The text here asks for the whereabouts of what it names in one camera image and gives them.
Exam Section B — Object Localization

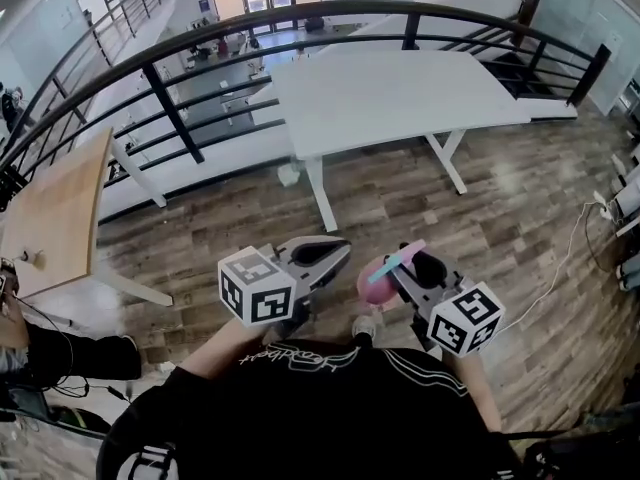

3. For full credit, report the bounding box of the person's left forearm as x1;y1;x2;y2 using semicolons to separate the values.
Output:
178;316;274;380

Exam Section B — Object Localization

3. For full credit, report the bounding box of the black backpack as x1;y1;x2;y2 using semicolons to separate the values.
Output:
518;401;640;480

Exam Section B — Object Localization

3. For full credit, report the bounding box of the person's right forearm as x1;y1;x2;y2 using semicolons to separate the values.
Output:
448;351;503;435

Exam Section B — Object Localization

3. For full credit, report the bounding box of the grey stair railing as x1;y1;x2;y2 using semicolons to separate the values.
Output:
74;0;172;67

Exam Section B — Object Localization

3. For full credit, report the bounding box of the crumpled white paper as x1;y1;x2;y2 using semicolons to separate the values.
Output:
276;162;303;188

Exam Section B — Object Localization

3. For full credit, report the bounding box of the white cable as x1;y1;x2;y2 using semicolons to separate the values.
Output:
498;200;609;337

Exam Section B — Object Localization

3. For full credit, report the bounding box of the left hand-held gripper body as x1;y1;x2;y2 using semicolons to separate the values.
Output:
217;246;315;340

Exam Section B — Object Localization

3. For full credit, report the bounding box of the black metal railing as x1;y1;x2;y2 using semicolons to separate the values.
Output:
0;0;613;229

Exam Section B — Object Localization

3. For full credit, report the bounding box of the pink spray bottle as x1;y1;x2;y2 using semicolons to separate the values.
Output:
356;239;427;315

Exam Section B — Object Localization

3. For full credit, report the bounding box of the person's white shoe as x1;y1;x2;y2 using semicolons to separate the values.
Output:
351;315;379;345

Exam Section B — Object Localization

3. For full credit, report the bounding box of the black thin cable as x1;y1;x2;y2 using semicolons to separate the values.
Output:
9;292;132;405

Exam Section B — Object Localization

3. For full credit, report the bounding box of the white power strip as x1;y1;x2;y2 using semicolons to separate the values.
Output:
593;190;623;222

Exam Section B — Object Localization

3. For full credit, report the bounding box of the person's black printed shirt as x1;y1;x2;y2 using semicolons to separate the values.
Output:
96;336;527;480

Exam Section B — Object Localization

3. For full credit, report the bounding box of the wooden table with white legs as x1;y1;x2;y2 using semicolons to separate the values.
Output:
0;126;175;310

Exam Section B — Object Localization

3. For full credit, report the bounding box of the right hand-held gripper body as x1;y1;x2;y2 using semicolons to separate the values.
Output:
408;270;507;359

